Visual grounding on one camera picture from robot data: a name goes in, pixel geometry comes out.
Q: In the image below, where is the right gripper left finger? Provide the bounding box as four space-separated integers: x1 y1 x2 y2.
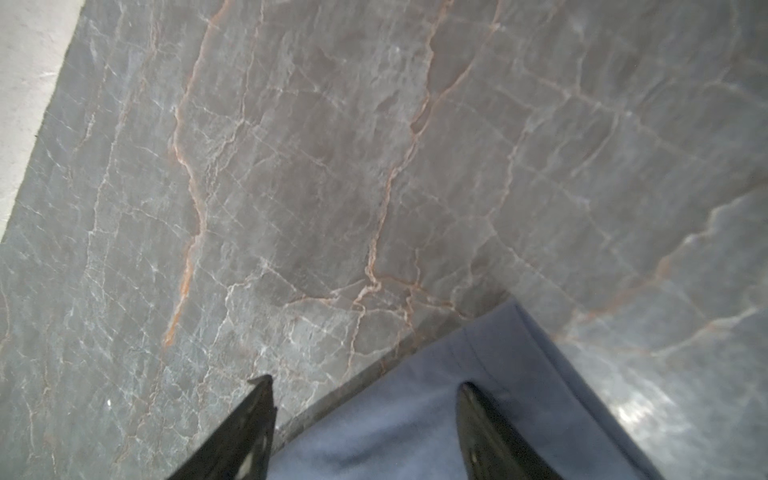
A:
170 374 277 479

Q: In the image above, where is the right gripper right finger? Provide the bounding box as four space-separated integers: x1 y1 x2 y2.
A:
456 382 561 480

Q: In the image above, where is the blue-grey tank top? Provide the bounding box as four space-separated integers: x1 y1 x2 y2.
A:
268 302 659 479

